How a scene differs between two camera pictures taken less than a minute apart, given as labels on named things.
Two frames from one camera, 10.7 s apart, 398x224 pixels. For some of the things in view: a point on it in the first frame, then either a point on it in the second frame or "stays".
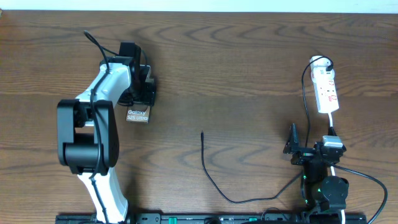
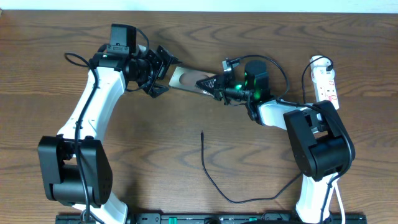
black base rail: x=219 y=218 stays
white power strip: x=324 y=85 stays
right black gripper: x=291 y=147 → x=219 y=82
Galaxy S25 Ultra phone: x=138 y=114 → x=186 y=79
